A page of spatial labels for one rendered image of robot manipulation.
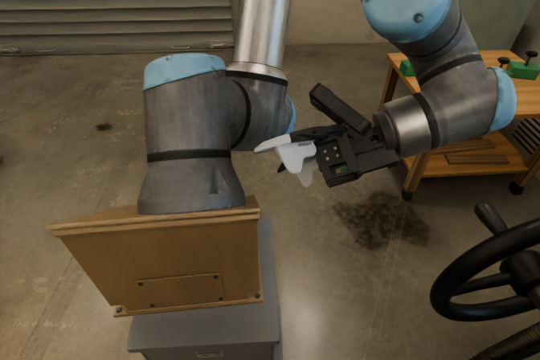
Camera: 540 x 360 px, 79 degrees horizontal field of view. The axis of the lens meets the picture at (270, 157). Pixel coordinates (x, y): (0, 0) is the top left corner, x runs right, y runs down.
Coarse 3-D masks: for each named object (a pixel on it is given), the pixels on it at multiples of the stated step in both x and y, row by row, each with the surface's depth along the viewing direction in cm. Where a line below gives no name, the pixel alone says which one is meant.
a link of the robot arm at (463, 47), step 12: (456, 36) 44; (468, 36) 47; (444, 48) 45; (456, 48) 46; (468, 48) 46; (420, 60) 48; (432, 60) 48; (444, 60) 47; (456, 60) 46; (468, 60) 46; (420, 72) 50; (432, 72) 48; (420, 84) 51
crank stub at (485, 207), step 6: (480, 204) 46; (486, 204) 45; (474, 210) 46; (480, 210) 45; (486, 210) 45; (492, 210) 44; (480, 216) 45; (486, 216) 44; (492, 216) 44; (498, 216) 44; (486, 222) 44; (492, 222) 44; (498, 222) 43; (504, 222) 43; (492, 228) 44; (498, 228) 43; (504, 228) 43
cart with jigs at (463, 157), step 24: (408, 72) 148; (528, 72) 146; (384, 96) 179; (528, 96) 137; (456, 144) 166; (480, 144) 166; (504, 144) 169; (408, 168) 157; (432, 168) 155; (456, 168) 155; (480, 168) 155; (504, 168) 155; (528, 168) 155; (408, 192) 159
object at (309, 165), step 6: (282, 162) 61; (306, 162) 58; (312, 162) 57; (282, 168) 61; (306, 168) 58; (312, 168) 57; (300, 174) 59; (306, 174) 58; (312, 174) 58; (300, 180) 59; (306, 180) 58; (306, 186) 58
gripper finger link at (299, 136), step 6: (318, 126) 48; (324, 126) 49; (330, 126) 49; (294, 132) 48; (300, 132) 48; (306, 132) 48; (312, 132) 48; (318, 132) 48; (324, 132) 48; (330, 132) 49; (294, 138) 48; (300, 138) 48; (306, 138) 48; (312, 138) 48; (318, 138) 49; (324, 138) 49
